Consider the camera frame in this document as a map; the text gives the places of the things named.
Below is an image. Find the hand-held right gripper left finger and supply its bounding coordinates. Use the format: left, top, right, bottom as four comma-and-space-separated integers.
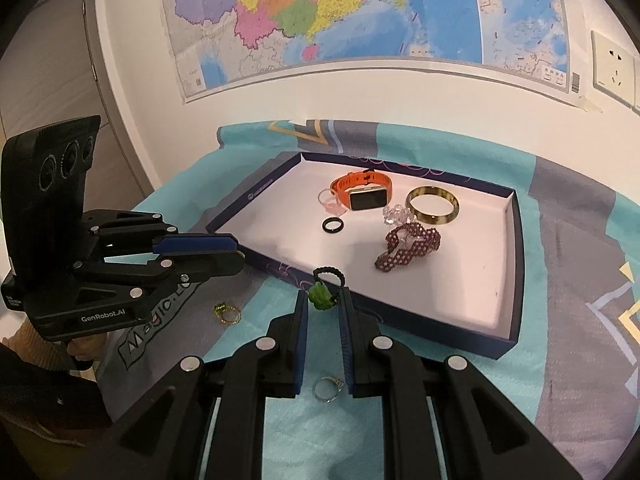
102, 290, 308, 480

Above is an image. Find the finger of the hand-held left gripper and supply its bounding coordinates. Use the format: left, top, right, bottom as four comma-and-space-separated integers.
72, 251, 247, 303
82, 210, 239, 257

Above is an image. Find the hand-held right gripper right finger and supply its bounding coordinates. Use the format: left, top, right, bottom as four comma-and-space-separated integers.
337, 287, 583, 480

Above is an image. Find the black braided green stone ring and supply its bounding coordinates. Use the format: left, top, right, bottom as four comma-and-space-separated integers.
311, 266, 346, 311

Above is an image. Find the maroon beaded bracelet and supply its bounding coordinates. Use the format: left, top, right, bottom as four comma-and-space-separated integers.
375, 224, 442, 272

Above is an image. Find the pink butterfly ring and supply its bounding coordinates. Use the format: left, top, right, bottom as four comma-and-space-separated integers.
318, 188, 348, 214

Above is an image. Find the clear crystal bead bracelet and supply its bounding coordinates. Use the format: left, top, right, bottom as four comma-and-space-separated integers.
382, 204, 416, 226

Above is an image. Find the dark blue cardboard box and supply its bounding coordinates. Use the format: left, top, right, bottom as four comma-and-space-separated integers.
206, 151, 524, 360

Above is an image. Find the orange strap smartwatch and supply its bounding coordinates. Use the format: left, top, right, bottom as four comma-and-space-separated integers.
330, 170, 393, 212

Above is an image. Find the yellow green bangle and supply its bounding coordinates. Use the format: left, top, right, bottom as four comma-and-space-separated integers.
405, 186, 460, 226

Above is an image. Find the person's left forearm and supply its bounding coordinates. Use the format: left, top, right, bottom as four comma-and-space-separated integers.
0, 347, 118, 433

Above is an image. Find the person's left hand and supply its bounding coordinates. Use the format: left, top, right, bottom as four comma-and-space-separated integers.
0, 317, 71, 373

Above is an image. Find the wooden door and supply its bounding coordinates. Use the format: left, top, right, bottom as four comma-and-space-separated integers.
0, 0, 158, 211

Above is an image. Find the teal grey printed blanket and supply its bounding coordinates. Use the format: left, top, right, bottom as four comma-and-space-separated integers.
95, 119, 640, 480

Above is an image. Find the gold ring with green stone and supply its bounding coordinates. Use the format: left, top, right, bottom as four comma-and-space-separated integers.
214, 301, 242, 324

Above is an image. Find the thin silver ring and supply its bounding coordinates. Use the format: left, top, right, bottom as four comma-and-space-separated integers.
312, 377, 346, 403

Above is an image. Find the colourful wall map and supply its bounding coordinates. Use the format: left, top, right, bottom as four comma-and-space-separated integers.
157, 0, 583, 104

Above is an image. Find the white wall socket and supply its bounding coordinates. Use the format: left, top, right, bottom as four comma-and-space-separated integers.
591, 30, 637, 107

